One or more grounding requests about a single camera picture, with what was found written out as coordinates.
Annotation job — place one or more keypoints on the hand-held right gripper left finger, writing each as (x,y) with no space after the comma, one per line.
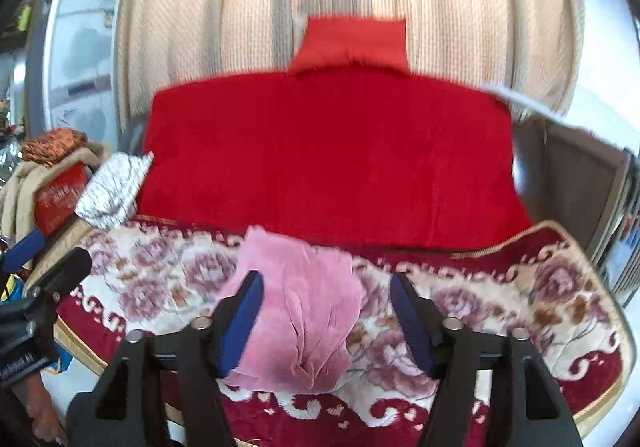
(242,322)

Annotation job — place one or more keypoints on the red cream floral blanket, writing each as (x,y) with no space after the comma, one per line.
(500,307)

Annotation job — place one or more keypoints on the black white patterned cloth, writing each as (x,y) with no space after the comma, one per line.
(112,192)

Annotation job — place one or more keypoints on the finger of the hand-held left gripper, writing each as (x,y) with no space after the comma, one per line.
(22,249)
(62,269)

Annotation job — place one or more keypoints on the red box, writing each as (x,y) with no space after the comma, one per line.
(60,199)

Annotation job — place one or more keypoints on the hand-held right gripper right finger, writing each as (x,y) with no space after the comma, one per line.
(412,322)

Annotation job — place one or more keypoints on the grey cabinet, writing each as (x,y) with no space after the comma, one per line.
(575,177)

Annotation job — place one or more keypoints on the cream dotted curtain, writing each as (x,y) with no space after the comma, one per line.
(200,2)

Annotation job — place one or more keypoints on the beige cloth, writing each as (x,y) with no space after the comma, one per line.
(20,192)

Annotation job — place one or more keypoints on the grey framed window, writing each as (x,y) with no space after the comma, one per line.
(80,52)

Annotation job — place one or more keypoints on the orange patterned cloth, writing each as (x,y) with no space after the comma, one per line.
(55,142)

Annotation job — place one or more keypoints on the small red pillow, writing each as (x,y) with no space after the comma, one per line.
(350,47)

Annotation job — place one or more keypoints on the folded red blanket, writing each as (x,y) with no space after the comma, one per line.
(325,157)

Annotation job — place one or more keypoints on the person's left hand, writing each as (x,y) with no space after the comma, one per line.
(45,412)

